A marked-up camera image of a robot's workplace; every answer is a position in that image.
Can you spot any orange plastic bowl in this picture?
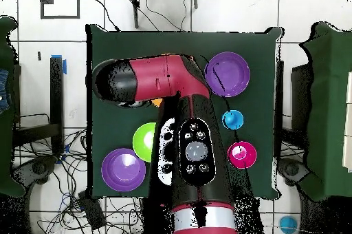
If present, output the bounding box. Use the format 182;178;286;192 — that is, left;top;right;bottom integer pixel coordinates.
150;53;195;107

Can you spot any green plastic bowl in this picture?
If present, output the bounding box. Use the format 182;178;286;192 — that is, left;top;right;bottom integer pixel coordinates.
132;122;157;163

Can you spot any blue plastic cup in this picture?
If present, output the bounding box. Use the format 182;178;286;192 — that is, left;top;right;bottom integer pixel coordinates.
221;109;245;131

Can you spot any dark green tablecloth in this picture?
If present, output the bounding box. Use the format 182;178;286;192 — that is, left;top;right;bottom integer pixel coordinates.
85;23;284;200

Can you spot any magenta plastic bowl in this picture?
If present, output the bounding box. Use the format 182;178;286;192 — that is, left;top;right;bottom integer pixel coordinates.
227;140;258;169

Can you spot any black metal stand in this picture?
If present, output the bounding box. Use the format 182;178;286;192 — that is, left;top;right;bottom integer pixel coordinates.
273;60;313;160
12;56;65;154

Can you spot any black tripod stand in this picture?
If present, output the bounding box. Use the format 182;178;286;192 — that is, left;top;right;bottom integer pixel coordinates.
122;0;199;29

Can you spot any blue tape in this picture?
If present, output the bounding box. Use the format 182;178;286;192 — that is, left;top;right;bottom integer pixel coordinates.
51;54;67;75

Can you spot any black power box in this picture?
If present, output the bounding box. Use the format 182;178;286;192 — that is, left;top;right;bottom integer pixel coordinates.
77;189;107;231

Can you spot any green cloth covered table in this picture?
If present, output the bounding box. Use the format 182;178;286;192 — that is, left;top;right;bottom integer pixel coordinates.
299;21;352;202
0;15;25;198

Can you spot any blue round floor object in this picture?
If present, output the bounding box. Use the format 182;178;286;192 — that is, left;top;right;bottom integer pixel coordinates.
278;215;298;234

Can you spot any white box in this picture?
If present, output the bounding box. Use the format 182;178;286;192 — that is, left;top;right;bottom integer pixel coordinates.
342;71;352;173

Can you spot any blue denim fabric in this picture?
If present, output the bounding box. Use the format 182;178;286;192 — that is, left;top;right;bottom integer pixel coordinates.
0;68;12;115

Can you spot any tangle of cables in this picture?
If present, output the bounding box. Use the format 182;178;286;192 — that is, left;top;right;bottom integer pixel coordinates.
16;127;146;234

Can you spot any black floor cable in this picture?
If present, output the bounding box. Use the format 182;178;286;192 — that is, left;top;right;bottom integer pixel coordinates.
89;0;121;32

